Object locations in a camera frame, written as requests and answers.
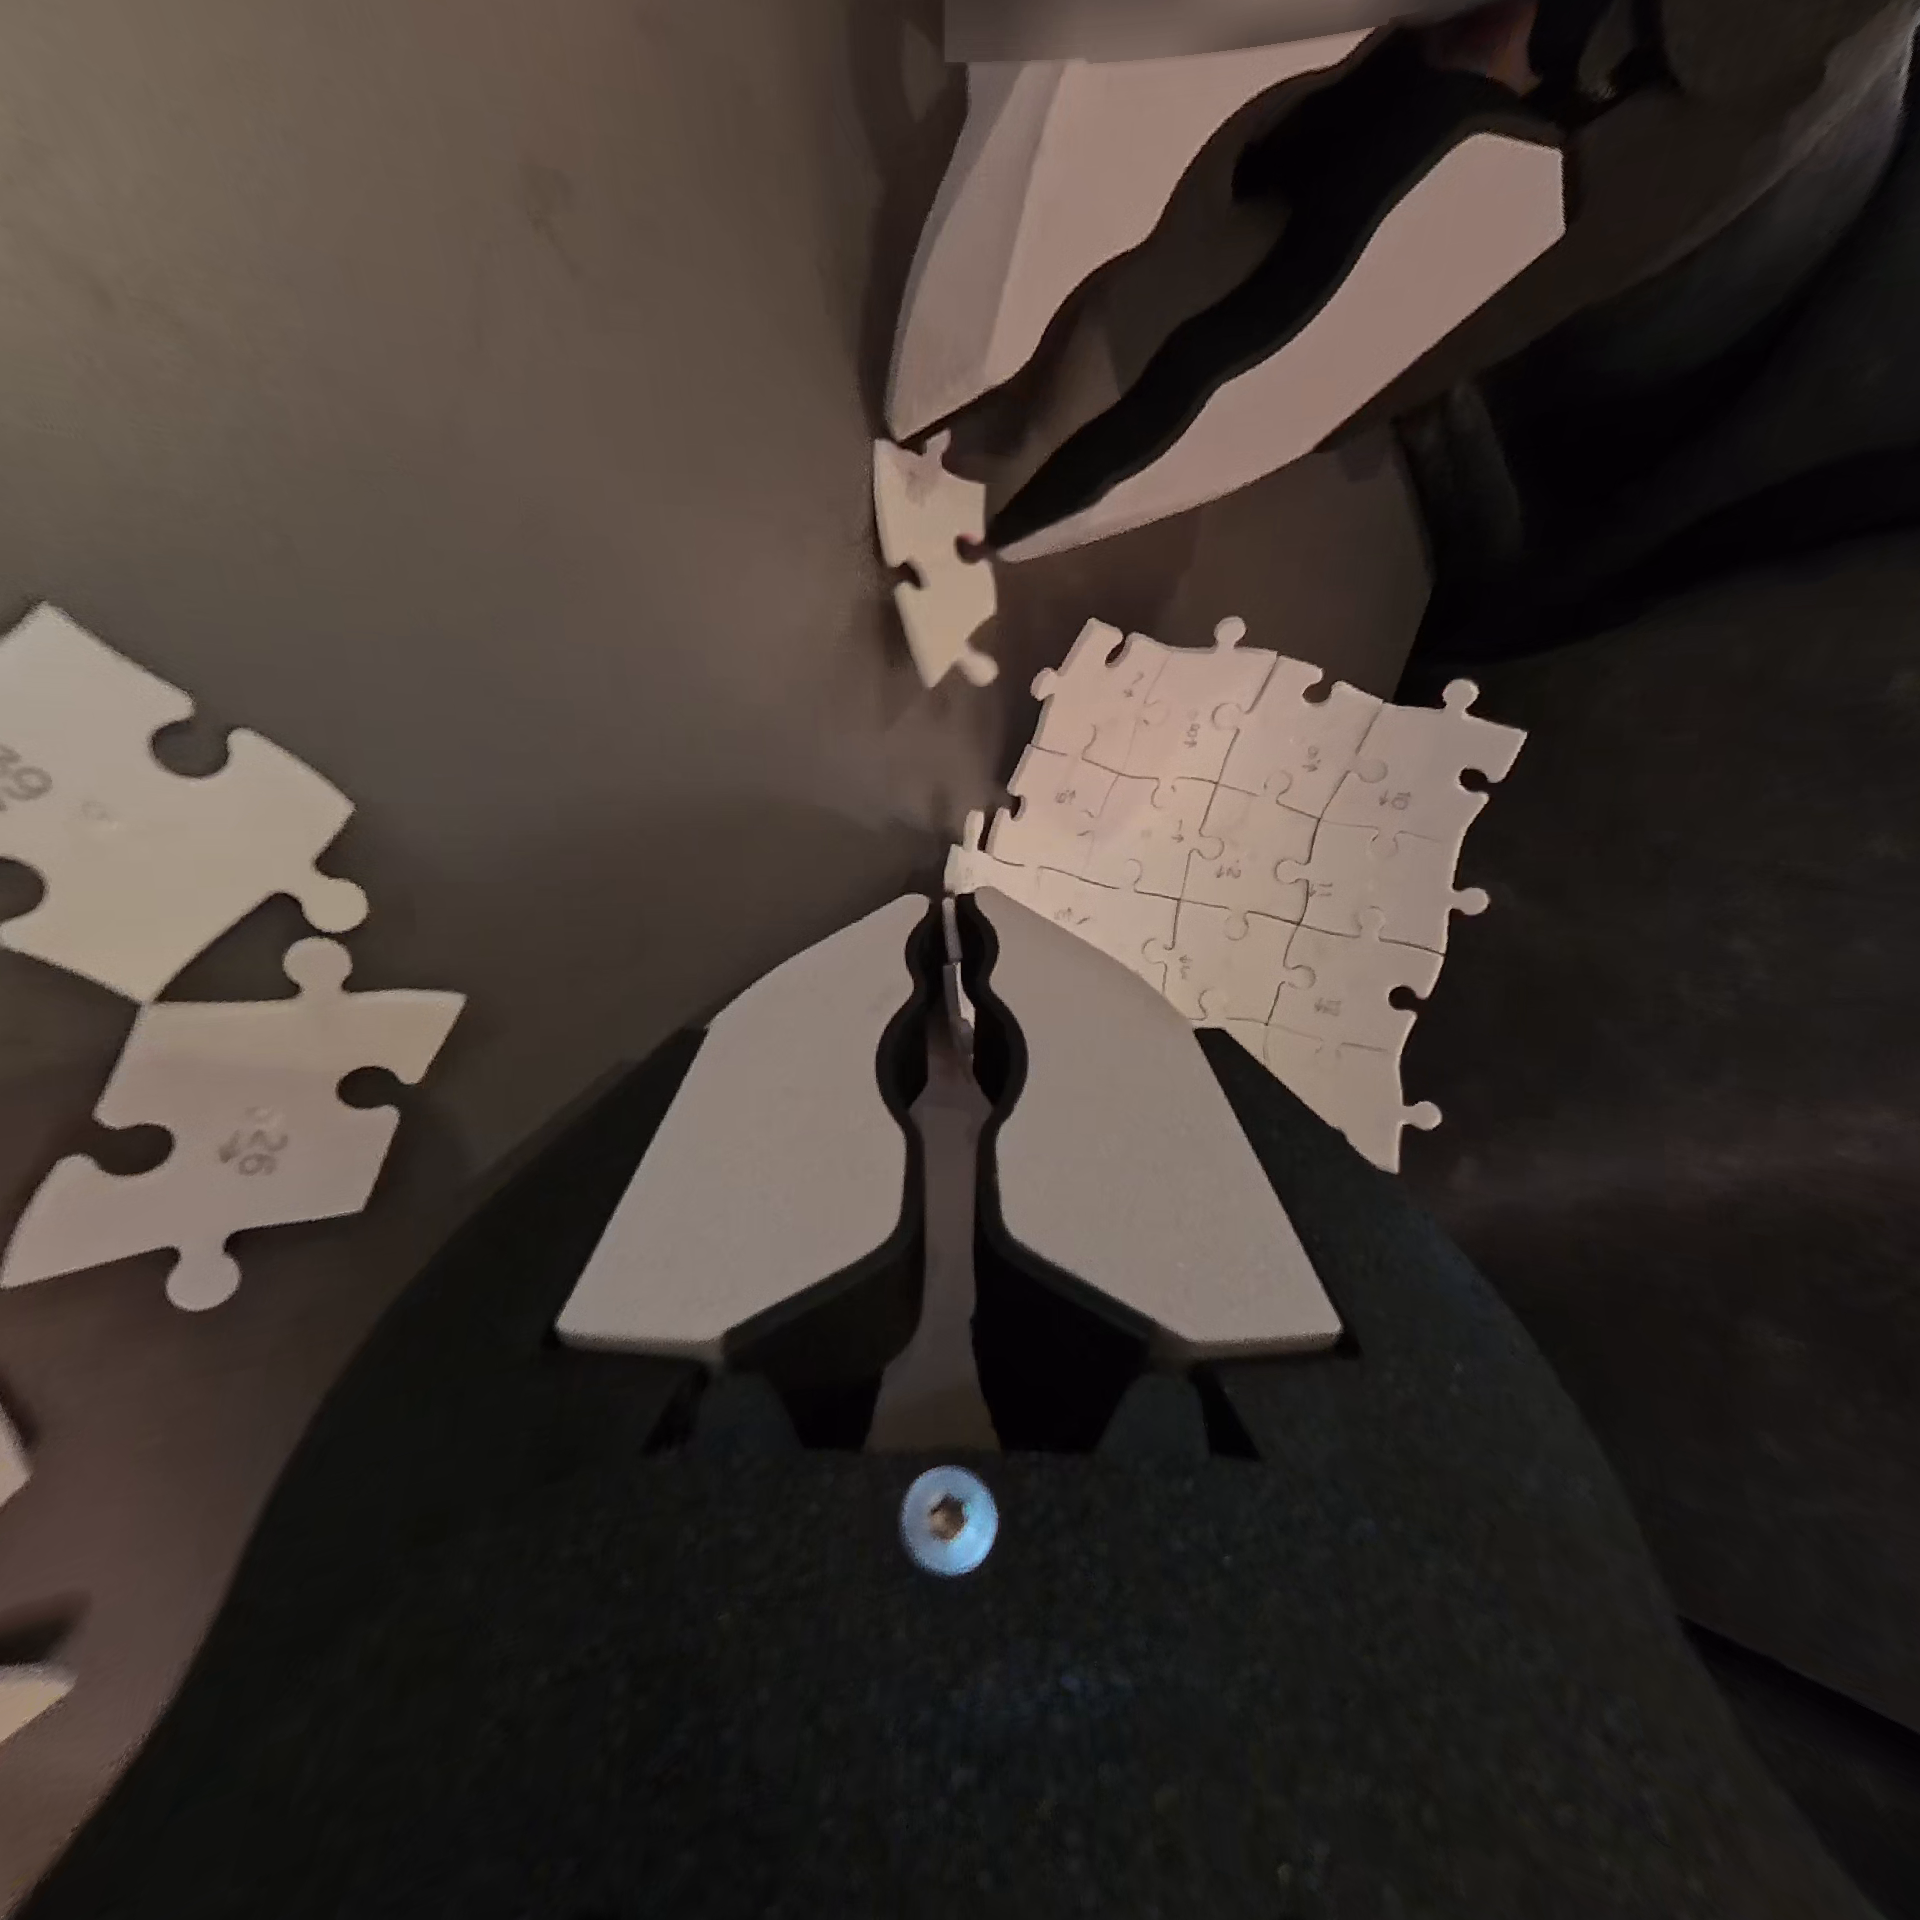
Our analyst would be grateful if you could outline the person's dark trousers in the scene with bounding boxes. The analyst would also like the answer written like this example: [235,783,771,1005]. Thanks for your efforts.
[1393,376,1920,1920]

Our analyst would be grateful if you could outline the single white puzzle piece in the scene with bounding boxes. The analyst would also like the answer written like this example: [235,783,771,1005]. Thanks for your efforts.
[876,428,1001,692]

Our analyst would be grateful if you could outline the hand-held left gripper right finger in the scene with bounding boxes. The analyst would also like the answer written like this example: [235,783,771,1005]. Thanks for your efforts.
[953,886,1346,1451]

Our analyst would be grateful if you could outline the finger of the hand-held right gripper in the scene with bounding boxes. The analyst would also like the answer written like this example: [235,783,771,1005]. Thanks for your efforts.
[881,59,1370,447]
[985,127,1571,569]

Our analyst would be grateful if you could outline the group of puzzle pieces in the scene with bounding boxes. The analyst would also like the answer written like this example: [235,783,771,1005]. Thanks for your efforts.
[0,601,467,1751]

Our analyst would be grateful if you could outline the partly built puzzle ball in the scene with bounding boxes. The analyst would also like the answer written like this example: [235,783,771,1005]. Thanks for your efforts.
[940,614,1527,1180]

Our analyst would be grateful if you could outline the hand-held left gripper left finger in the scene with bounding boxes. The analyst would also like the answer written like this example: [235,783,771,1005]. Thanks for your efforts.
[551,891,933,1451]

